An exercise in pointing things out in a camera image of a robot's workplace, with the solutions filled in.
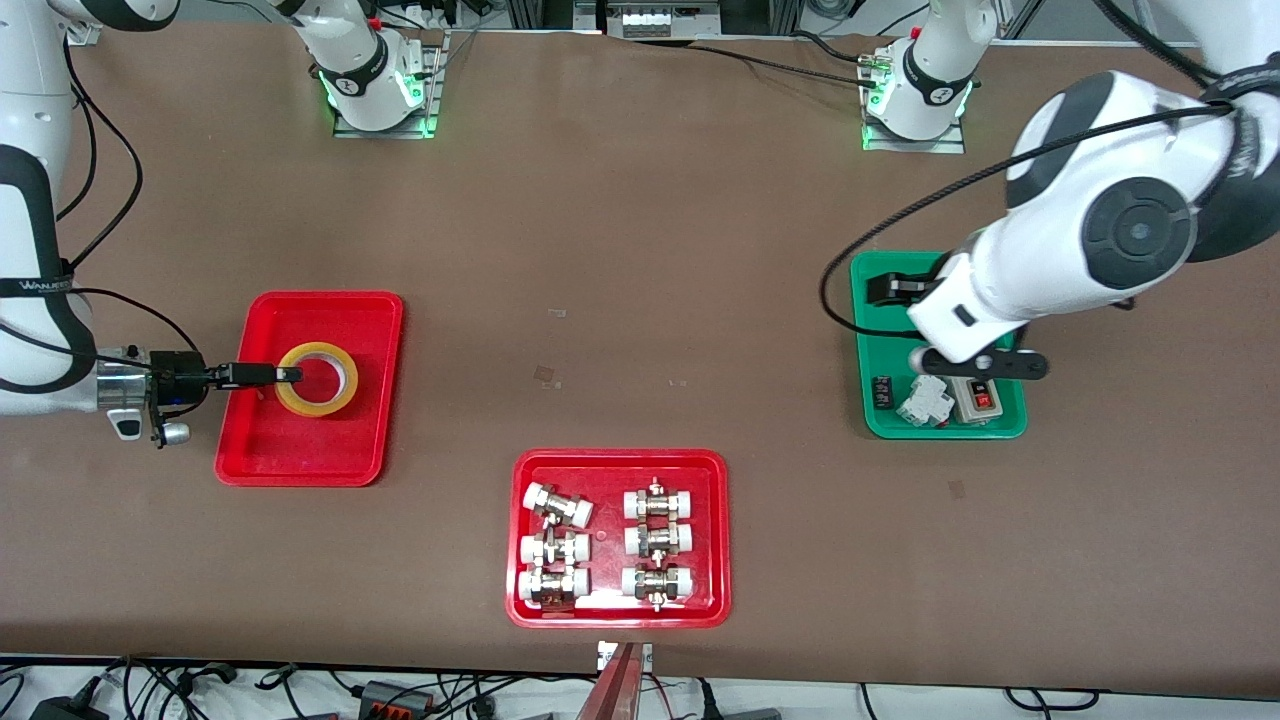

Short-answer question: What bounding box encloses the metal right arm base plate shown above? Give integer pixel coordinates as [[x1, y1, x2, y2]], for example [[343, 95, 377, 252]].
[[333, 30, 443, 139]]

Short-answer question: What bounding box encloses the red metal profile bar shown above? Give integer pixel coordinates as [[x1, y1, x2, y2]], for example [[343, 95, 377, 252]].
[[575, 642, 646, 720]]

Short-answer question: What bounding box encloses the green plastic tray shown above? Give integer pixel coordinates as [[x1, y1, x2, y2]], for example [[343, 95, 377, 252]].
[[850, 250, 1029, 441]]

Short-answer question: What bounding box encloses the white label plate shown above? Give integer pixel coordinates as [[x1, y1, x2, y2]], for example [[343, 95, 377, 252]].
[[597, 640, 653, 673]]

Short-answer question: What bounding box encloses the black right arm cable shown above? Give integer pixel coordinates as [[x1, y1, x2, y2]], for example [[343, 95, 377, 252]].
[[0, 35, 206, 381]]

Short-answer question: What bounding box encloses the grey power strip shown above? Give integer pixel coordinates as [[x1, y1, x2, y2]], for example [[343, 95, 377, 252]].
[[605, 0, 723, 41]]

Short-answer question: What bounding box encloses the red plastic tray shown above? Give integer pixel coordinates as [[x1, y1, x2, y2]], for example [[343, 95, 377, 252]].
[[214, 290, 405, 489], [505, 448, 732, 630]]

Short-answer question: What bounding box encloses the yellow tape roll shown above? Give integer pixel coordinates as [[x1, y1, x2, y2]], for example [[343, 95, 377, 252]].
[[275, 342, 361, 418]]

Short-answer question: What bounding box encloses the grey on-off switch box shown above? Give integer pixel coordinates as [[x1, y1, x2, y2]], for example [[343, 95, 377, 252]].
[[945, 376, 1004, 427]]

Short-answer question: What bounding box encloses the white capped metal pipe fitting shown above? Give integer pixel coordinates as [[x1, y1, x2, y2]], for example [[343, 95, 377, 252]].
[[624, 520, 694, 559], [623, 478, 695, 521], [621, 562, 696, 613], [519, 530, 591, 567], [523, 482, 594, 529], [517, 566, 591, 611]]

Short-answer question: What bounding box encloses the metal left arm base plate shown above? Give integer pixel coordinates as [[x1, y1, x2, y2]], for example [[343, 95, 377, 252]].
[[862, 40, 968, 154]]

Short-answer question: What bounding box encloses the white circuit breaker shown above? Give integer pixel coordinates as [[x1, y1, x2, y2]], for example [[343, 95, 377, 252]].
[[897, 373, 954, 429]]

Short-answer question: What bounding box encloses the black base power cable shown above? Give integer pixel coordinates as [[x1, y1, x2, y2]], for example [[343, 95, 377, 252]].
[[690, 32, 883, 87]]

